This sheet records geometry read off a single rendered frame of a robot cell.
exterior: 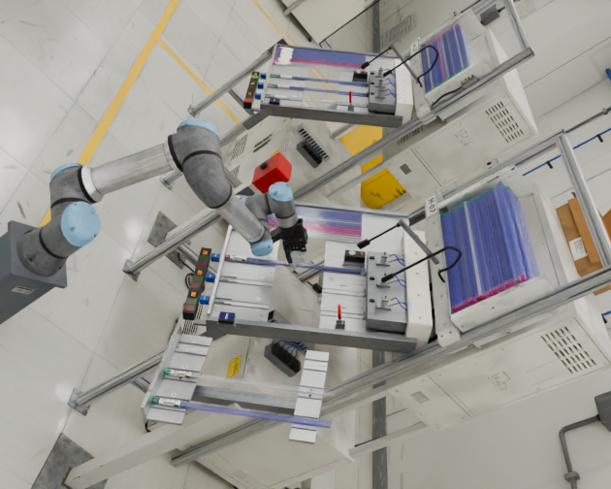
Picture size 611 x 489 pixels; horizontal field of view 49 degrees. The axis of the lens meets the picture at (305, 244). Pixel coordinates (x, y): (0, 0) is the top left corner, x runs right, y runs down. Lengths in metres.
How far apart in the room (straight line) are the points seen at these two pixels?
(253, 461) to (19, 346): 1.04
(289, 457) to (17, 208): 1.52
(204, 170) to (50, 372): 1.18
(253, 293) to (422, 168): 1.50
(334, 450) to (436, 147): 1.61
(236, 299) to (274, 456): 0.81
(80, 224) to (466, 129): 2.10
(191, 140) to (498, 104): 1.87
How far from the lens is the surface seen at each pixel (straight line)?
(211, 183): 1.92
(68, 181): 2.11
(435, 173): 3.63
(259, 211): 2.27
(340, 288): 2.45
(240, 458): 2.97
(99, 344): 2.96
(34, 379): 2.72
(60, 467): 2.67
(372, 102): 3.44
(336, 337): 2.30
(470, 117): 3.47
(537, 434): 3.79
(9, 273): 2.13
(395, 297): 2.30
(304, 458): 2.92
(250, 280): 2.45
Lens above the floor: 2.13
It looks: 27 degrees down
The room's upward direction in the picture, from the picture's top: 60 degrees clockwise
